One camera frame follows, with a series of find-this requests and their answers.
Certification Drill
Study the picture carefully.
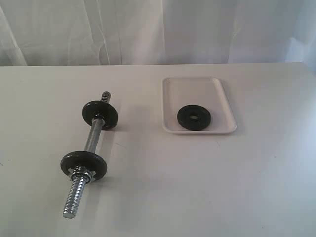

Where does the black weight plate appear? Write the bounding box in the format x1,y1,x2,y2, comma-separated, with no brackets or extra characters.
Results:
82,100,118,131
60,151,108,184
177,105,212,131

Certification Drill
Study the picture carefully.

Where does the chrome threaded dumbbell bar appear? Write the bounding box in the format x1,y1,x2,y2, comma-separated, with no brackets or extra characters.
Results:
62,91,111,219

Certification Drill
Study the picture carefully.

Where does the white rectangular plastic tray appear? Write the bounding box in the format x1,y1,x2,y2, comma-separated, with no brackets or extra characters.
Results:
162,77,237,135

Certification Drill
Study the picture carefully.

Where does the chrome star collar nut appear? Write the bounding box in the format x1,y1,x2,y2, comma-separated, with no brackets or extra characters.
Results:
69,166,96,183

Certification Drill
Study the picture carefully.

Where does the white backdrop curtain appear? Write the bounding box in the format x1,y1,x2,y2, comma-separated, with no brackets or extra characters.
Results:
0,0,316,70

